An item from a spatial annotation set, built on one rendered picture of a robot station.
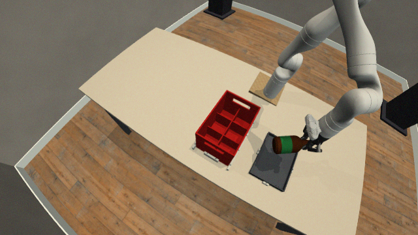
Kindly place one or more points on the red crate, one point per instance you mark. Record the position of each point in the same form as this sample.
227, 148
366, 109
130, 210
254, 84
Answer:
225, 127

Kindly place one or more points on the brown bottle with green label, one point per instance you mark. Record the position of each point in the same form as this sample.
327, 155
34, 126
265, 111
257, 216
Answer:
287, 144

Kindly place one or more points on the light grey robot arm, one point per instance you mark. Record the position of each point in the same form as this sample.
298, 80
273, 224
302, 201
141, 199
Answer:
361, 66

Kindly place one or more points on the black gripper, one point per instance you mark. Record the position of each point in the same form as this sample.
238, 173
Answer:
311, 143

